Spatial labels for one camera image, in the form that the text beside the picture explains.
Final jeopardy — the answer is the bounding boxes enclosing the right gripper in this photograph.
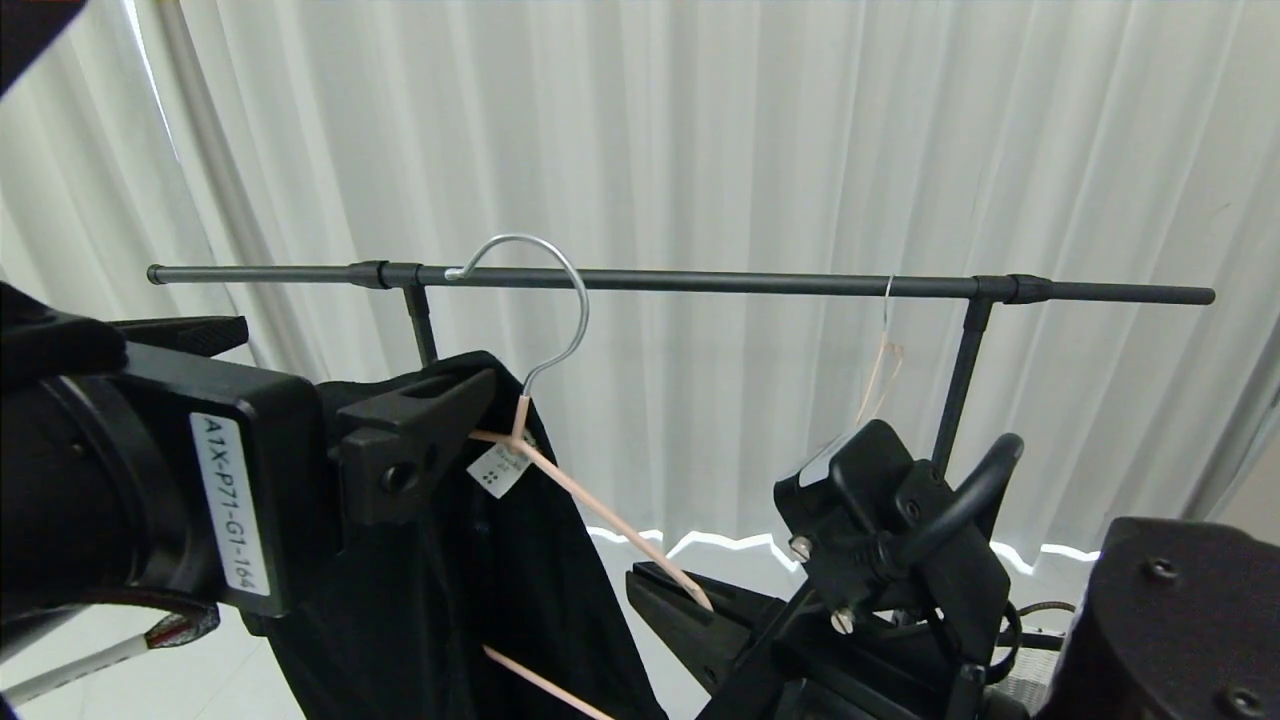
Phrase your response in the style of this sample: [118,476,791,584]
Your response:
[625,562,1031,720]

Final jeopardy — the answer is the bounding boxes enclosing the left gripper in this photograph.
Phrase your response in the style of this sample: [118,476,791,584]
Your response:
[0,345,498,621]

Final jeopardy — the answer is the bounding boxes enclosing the pink clothes hanger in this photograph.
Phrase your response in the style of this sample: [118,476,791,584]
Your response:
[855,275,904,431]
[445,234,715,720]

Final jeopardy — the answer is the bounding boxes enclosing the black garment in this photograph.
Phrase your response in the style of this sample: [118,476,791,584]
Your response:
[240,350,669,720]

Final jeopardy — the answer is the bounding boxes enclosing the black clothes rack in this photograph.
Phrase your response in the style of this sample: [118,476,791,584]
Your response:
[146,262,1216,481]

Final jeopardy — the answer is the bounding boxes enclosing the white curtain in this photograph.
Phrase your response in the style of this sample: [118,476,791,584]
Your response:
[0,0,1280,561]

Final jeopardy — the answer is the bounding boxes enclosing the black cable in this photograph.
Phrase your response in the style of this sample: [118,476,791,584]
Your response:
[885,433,1026,576]

